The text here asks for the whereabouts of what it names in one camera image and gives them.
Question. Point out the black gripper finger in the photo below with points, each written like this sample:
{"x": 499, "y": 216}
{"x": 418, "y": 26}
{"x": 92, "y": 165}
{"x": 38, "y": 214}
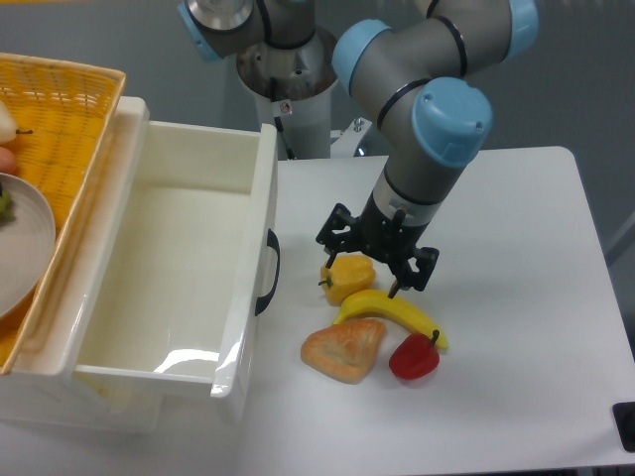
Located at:
{"x": 412, "y": 270}
{"x": 339, "y": 234}

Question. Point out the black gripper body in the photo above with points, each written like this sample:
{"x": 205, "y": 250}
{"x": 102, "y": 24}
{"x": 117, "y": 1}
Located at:
{"x": 381, "y": 238}

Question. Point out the red toy pepper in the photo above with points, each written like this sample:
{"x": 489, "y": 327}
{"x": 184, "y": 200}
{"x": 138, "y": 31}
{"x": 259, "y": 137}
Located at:
{"x": 416, "y": 357}

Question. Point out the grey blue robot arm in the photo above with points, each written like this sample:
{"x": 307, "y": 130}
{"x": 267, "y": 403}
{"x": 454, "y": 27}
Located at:
{"x": 410, "y": 84}

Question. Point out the yellow toy pepper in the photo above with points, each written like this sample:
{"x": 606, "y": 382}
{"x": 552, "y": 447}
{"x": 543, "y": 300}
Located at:
{"x": 347, "y": 275}

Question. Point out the yellow toy banana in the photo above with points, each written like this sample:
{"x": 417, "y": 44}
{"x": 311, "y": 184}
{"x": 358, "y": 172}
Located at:
{"x": 375, "y": 303}

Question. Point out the toy puff pastry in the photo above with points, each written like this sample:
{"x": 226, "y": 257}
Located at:
{"x": 345, "y": 352}

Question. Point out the white plastic drawer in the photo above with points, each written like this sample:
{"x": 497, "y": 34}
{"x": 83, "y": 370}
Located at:
{"x": 175, "y": 313}

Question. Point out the black object at table edge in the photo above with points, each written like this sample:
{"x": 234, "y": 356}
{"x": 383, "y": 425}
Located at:
{"x": 624, "y": 416}

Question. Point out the yellow woven basket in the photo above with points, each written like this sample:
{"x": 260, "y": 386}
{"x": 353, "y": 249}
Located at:
{"x": 68, "y": 105}

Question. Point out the grey plate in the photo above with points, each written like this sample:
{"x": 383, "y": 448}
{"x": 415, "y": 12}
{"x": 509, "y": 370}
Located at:
{"x": 27, "y": 243}

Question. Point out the green toy grapes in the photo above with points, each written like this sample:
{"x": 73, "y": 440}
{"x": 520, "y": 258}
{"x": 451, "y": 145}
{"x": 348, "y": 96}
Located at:
{"x": 6, "y": 205}

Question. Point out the white drawer cabinet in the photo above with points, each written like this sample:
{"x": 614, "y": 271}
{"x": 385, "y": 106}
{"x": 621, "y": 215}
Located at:
{"x": 44, "y": 386}

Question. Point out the orange toy fruit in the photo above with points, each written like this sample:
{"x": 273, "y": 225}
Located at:
{"x": 8, "y": 162}

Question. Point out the white toy pear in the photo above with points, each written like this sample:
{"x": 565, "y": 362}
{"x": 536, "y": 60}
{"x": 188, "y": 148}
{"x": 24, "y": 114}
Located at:
{"x": 9, "y": 130}

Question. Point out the dark blue drawer handle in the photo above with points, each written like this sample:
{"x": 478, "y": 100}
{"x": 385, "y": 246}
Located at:
{"x": 272, "y": 267}

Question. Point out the metal mounting bracket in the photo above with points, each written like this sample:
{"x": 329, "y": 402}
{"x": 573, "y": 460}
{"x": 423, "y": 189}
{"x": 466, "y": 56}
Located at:
{"x": 352, "y": 141}

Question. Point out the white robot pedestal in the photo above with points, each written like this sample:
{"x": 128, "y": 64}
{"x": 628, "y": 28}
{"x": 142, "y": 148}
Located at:
{"x": 292, "y": 91}

